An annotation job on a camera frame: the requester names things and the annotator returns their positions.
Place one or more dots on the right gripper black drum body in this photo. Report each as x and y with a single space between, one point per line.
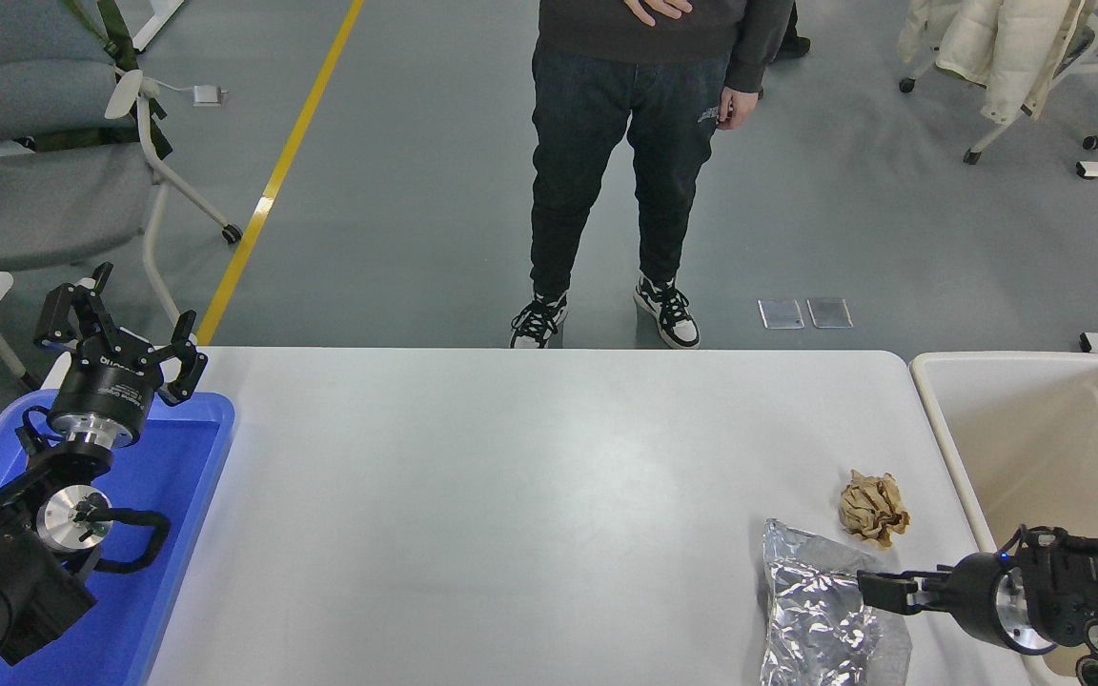
973 595

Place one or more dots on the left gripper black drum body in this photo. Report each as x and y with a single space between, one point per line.
111 386

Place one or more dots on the tan paper ball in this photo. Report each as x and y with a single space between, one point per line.
873 510

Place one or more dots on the silver foil tray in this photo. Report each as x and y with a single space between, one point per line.
816 629

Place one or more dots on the person's left hand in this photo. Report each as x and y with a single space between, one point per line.
738 107

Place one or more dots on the person's right hand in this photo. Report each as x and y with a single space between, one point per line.
659 8

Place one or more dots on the blue plastic tray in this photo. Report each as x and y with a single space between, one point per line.
177 495

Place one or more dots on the grey office chair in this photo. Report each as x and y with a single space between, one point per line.
34 200

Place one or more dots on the large pale plastic bin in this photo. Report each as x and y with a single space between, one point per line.
1045 448

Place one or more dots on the white power adapter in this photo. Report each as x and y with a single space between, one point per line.
208 94

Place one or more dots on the clear floor plate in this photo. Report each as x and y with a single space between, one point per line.
829 312
782 313

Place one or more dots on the white desk leg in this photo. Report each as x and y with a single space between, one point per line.
156 24

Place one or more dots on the person in dark shoes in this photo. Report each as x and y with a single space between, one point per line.
795 48

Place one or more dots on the cream padded coat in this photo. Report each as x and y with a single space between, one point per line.
997 48

